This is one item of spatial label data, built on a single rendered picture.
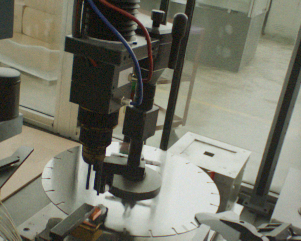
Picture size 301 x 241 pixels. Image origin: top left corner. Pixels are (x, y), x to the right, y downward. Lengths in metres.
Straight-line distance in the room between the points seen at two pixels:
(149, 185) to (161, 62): 0.26
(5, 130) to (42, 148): 0.56
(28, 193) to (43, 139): 0.31
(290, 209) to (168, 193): 0.29
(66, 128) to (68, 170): 0.61
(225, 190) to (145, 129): 0.42
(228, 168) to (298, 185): 0.17
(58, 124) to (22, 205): 0.43
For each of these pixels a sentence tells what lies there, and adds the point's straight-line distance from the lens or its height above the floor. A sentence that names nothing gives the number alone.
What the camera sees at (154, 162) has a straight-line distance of 0.80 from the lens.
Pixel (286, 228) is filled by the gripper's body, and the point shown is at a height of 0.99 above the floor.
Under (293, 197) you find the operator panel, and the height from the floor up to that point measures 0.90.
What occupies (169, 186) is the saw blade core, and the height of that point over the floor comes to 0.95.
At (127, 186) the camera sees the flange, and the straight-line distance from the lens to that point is 0.79.
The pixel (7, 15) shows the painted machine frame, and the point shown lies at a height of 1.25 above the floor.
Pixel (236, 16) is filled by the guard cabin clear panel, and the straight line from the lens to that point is 1.17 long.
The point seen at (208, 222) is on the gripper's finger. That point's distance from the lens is 0.74.
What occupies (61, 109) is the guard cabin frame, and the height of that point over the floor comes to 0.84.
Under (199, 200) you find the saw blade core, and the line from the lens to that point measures 0.82.
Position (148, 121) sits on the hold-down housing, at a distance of 0.68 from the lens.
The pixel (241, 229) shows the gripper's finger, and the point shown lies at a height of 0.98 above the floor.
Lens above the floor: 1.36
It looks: 22 degrees down
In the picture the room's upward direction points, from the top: 10 degrees clockwise
